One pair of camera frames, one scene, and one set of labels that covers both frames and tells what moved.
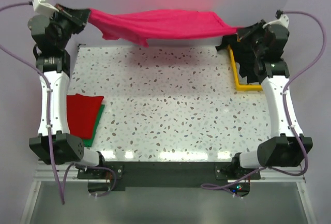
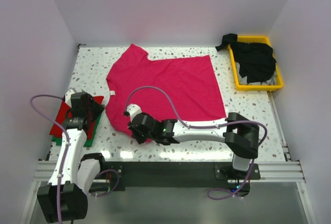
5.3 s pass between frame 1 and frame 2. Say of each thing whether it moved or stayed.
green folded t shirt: stayed
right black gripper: moved
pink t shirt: moved
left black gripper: moved
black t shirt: stayed
